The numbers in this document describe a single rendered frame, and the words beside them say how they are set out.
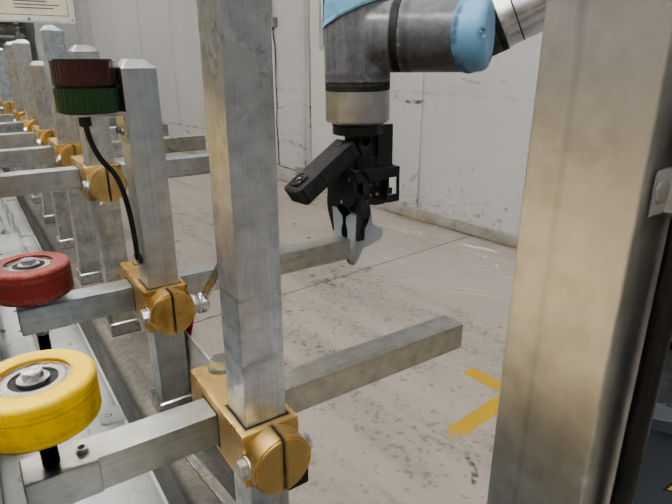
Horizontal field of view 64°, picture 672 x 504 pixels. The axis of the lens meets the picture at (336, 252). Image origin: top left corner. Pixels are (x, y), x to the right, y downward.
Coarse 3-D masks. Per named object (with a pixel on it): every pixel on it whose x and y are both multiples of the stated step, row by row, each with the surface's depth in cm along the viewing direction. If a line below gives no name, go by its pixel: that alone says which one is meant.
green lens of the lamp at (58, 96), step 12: (60, 96) 51; (72, 96) 50; (84, 96) 50; (96, 96) 51; (108, 96) 52; (120, 96) 54; (60, 108) 51; (72, 108) 51; (84, 108) 51; (96, 108) 51; (108, 108) 52; (120, 108) 54
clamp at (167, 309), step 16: (128, 272) 65; (144, 288) 61; (160, 288) 61; (176, 288) 61; (144, 304) 60; (160, 304) 59; (176, 304) 60; (192, 304) 61; (144, 320) 59; (160, 320) 59; (176, 320) 60; (192, 320) 62
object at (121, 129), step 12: (60, 60) 50; (72, 60) 50; (84, 60) 50; (96, 60) 51; (108, 60) 52; (84, 120) 53; (120, 120) 55; (120, 132) 55; (96, 156) 55; (108, 168) 56; (120, 180) 57; (132, 216) 58; (132, 228) 59; (132, 240) 59
